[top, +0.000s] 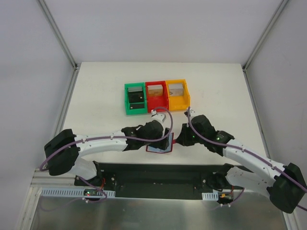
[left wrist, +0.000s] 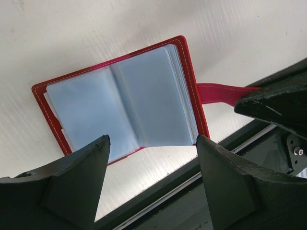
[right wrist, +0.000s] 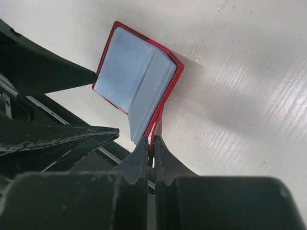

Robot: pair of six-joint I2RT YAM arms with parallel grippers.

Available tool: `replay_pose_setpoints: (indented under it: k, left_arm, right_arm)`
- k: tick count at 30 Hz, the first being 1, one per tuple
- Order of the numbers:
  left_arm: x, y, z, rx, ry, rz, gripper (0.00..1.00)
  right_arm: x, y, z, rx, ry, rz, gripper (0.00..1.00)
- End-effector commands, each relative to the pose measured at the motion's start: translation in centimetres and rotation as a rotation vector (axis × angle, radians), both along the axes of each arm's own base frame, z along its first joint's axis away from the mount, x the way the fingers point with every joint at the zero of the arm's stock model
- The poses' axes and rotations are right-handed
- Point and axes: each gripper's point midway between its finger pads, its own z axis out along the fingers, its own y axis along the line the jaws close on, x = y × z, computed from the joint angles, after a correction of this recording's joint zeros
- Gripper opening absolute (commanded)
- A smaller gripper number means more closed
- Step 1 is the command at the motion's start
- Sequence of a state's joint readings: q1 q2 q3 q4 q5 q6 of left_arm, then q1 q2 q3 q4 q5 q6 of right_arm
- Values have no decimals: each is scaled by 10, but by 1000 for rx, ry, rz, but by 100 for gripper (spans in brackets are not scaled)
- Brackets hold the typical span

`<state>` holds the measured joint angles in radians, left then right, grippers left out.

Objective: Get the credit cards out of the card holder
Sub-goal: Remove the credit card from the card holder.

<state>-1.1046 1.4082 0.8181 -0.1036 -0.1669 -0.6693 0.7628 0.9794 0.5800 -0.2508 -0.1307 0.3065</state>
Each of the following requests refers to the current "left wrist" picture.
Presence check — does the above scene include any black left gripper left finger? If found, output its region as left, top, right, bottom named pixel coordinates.
left=0, top=135, right=110, bottom=230

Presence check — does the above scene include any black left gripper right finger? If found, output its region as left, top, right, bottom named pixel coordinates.
left=196, top=136, right=307, bottom=230

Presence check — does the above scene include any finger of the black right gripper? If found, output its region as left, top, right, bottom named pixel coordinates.
left=234, top=59, right=307, bottom=139

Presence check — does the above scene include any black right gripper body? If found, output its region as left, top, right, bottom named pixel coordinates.
left=247, top=57, right=307, bottom=175

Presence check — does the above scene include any red leather card holder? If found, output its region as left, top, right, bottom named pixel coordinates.
left=32, top=35, right=256, bottom=163

